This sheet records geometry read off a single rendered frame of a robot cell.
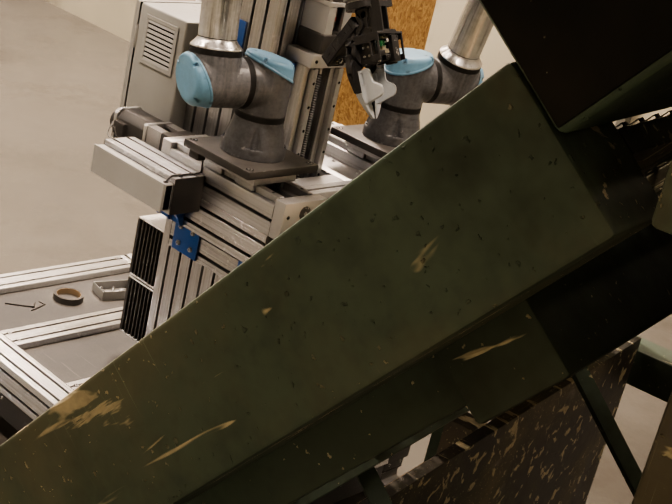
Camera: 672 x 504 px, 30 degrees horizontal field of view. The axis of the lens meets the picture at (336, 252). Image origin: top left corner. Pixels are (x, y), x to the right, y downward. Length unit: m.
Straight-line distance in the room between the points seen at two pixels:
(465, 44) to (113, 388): 2.38
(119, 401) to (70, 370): 2.64
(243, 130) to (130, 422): 1.95
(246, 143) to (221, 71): 0.19
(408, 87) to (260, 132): 0.50
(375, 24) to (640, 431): 2.54
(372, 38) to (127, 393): 1.46
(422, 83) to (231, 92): 0.62
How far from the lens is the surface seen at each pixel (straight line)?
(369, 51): 2.30
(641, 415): 4.65
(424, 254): 0.72
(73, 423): 0.95
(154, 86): 3.26
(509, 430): 2.43
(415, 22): 4.71
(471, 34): 3.19
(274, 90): 2.79
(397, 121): 3.18
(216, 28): 2.72
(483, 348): 0.81
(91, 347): 3.68
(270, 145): 2.82
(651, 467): 0.83
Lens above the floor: 1.89
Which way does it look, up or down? 21 degrees down
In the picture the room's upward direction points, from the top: 13 degrees clockwise
